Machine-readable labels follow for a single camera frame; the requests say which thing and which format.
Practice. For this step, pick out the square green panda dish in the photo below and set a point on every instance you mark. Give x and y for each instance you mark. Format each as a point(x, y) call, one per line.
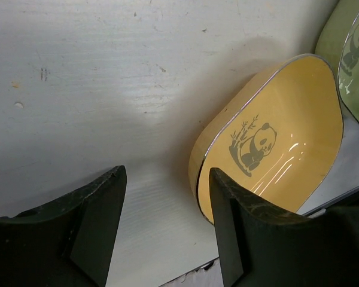
point(338, 43)

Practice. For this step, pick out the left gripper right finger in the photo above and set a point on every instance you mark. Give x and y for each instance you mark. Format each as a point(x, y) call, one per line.
point(262, 244)

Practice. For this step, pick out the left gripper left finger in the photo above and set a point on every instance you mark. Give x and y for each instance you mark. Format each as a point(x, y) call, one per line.
point(68, 241)

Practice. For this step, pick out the square yellow panda dish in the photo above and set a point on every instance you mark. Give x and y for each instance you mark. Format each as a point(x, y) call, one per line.
point(278, 137)

